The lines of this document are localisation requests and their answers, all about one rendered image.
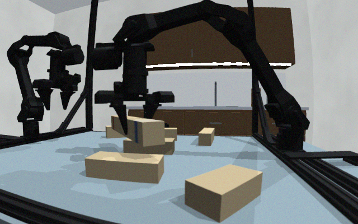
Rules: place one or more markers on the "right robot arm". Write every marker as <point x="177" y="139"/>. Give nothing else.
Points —
<point x="32" y="106"/>

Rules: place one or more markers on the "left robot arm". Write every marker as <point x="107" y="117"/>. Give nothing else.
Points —
<point x="239" y="31"/>

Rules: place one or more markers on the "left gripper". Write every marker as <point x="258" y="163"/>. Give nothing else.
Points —
<point x="134" y="83"/>

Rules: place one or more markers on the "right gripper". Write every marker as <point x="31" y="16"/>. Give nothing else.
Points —
<point x="44" y="87"/>

